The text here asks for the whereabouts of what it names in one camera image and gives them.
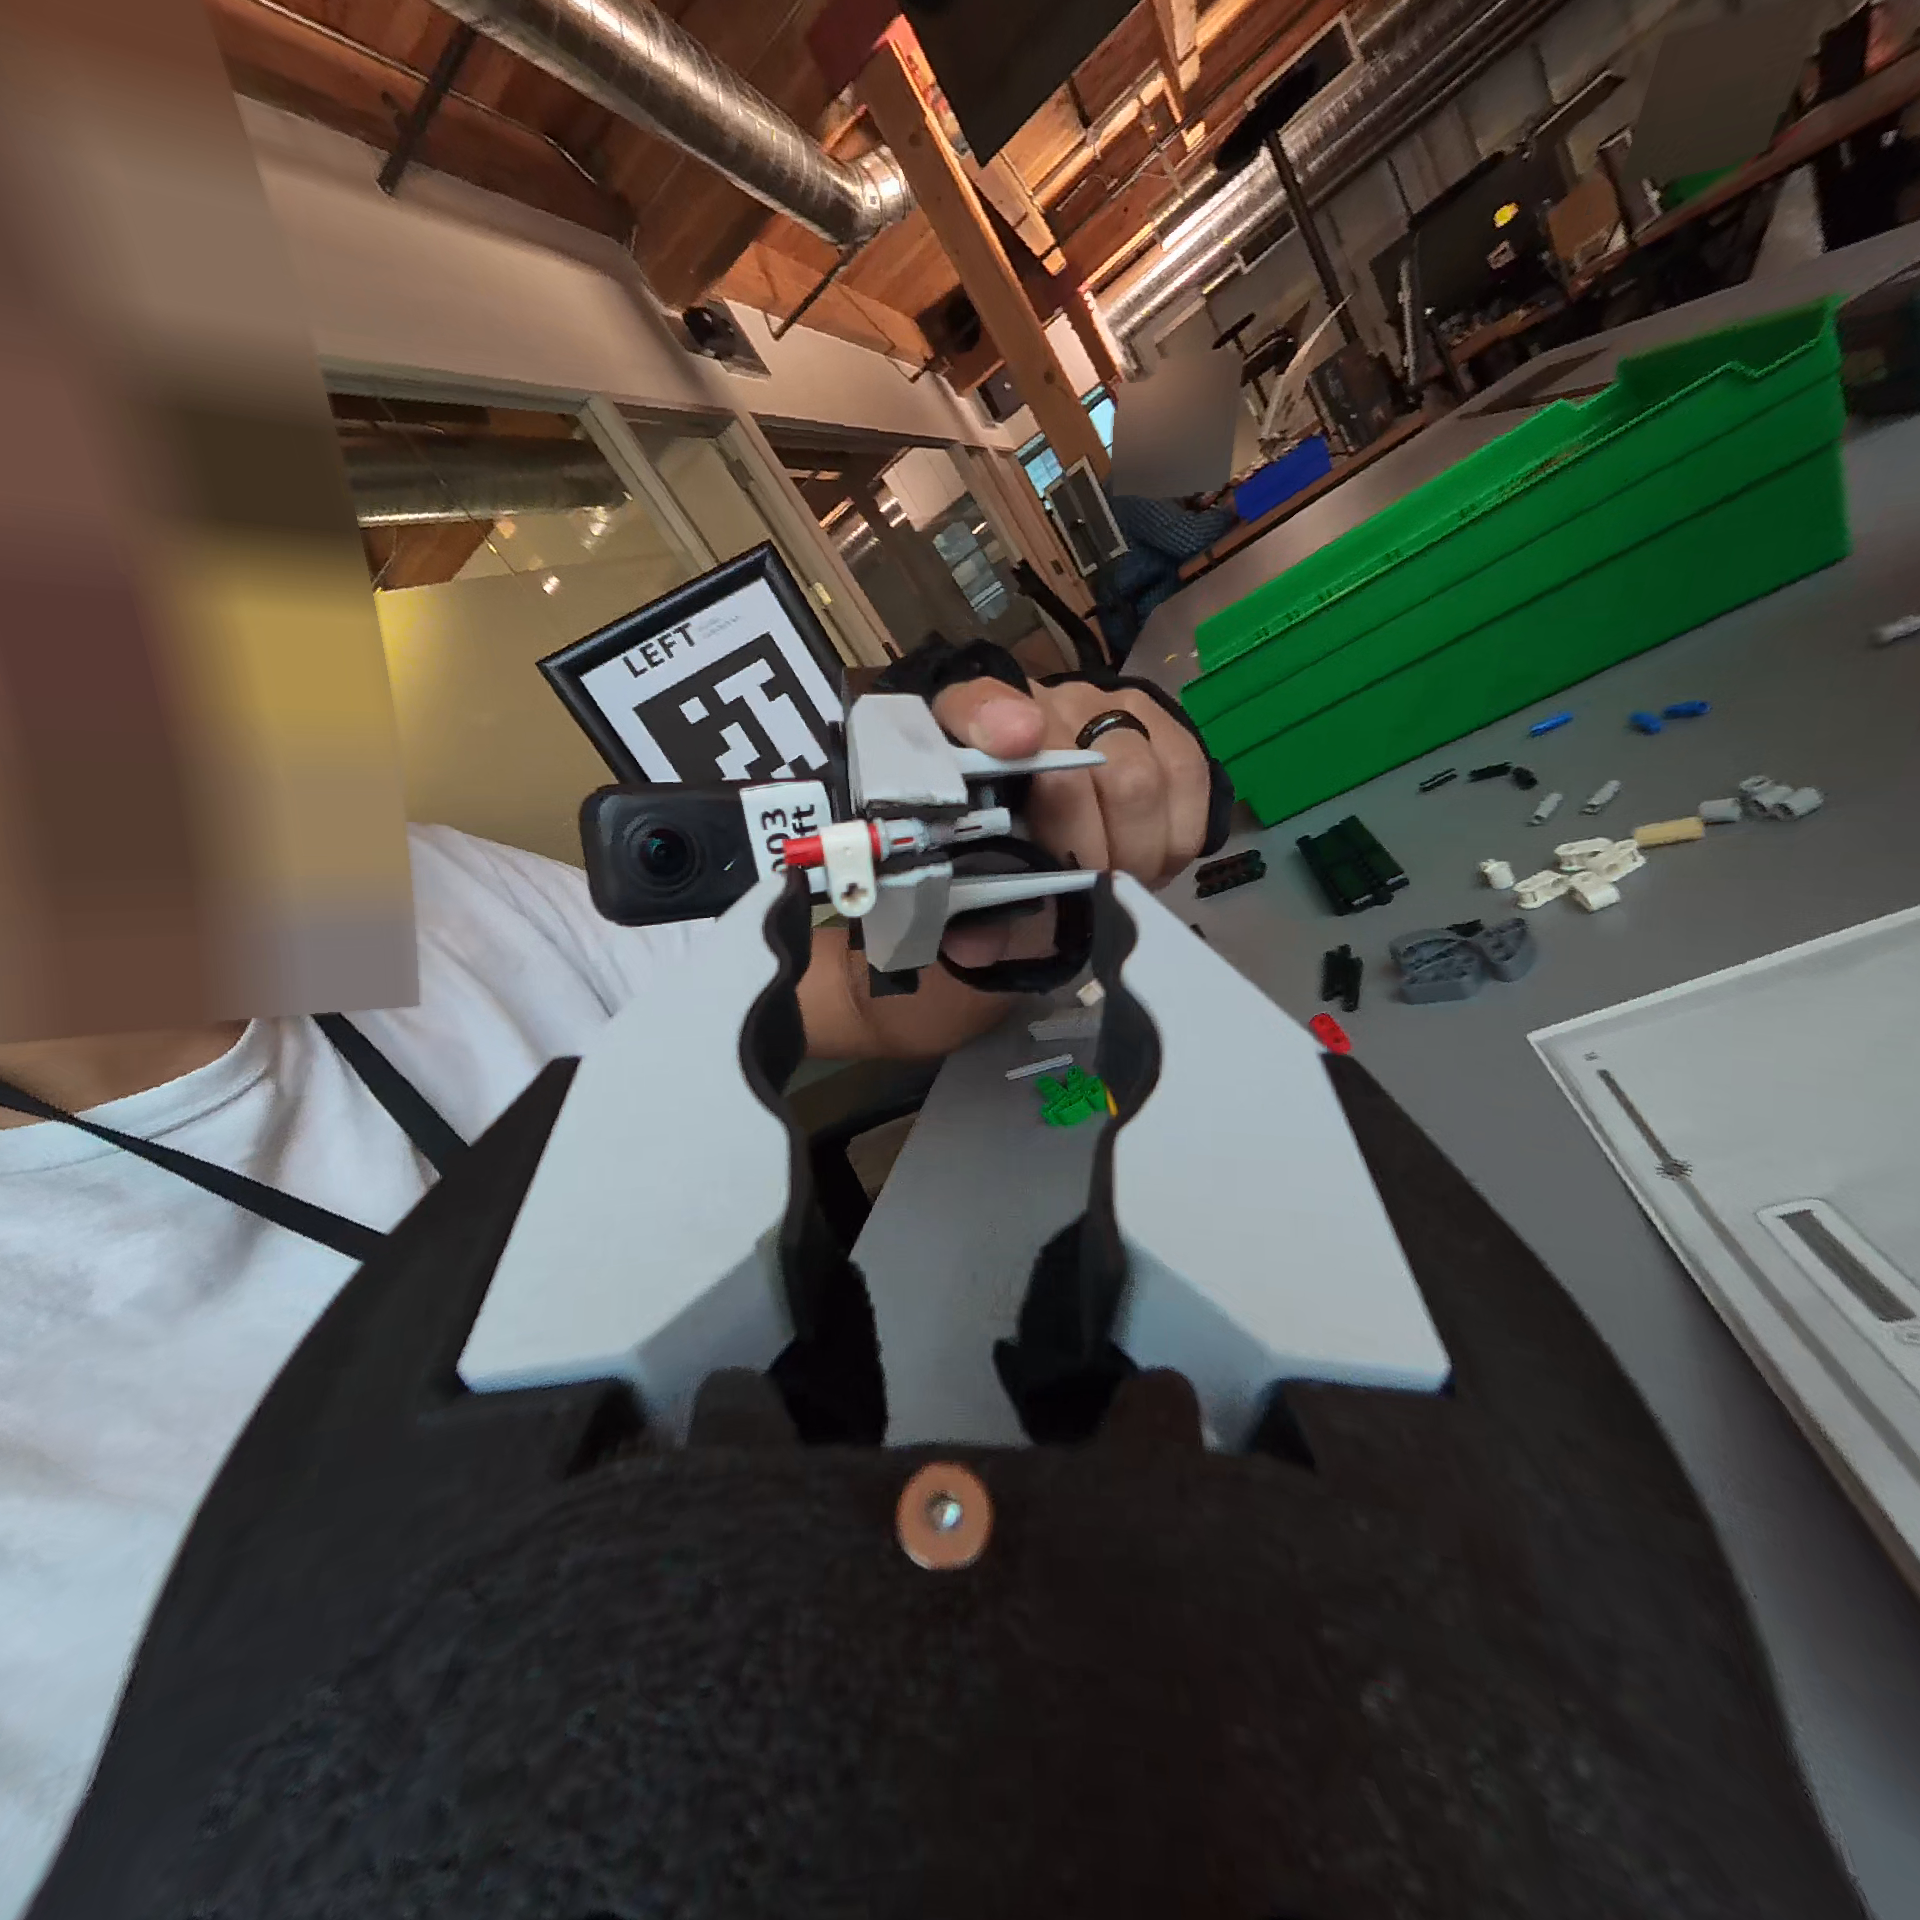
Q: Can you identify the black desk monitor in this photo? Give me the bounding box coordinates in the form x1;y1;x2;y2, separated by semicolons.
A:
1408;151;1573;319

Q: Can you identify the green plastic bin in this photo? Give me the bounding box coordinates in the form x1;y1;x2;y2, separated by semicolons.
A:
1178;294;1853;829

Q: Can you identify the red white lego axle assembly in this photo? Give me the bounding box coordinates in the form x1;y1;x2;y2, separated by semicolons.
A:
780;808;1010;917

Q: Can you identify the dark grey lego panel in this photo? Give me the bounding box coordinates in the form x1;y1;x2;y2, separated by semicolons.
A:
1388;918;1539;1004

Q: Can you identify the blue storage bin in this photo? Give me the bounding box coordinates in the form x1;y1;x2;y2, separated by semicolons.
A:
1237;437;1336;521

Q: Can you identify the lego instruction booklet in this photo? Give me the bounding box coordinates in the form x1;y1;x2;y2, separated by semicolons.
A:
1527;900;1920;1593

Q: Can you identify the dark green lego block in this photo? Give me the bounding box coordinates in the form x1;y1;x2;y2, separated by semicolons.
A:
1296;816;1413;913

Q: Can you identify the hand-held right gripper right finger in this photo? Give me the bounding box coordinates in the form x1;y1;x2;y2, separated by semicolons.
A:
995;870;1456;1445

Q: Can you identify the metal ventilation duct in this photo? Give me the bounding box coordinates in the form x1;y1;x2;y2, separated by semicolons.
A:
432;0;922;248
1106;88;1503;338

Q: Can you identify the black framed marker sign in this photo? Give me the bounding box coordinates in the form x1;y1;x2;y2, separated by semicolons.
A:
537;543;848;797

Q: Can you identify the black lanyard strap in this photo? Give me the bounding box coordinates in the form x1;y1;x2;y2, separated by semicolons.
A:
0;1013;474;1262

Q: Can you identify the person's left hand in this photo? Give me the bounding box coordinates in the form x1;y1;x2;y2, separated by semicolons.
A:
803;678;1217;1062

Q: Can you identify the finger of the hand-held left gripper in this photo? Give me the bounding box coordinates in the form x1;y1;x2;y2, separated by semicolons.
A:
859;866;1108;980
843;696;1114;823

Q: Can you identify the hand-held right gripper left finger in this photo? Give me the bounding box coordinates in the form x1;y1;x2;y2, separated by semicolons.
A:
456;872;889;1445

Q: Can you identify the black hanging screen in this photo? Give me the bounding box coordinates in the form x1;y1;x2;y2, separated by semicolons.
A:
901;0;1145;166

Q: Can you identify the wooden support post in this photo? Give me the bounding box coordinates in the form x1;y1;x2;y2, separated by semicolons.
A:
855;37;1127;470

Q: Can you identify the cluster of white lego connectors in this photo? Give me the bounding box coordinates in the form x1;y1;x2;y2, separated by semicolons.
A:
1476;836;1649;917

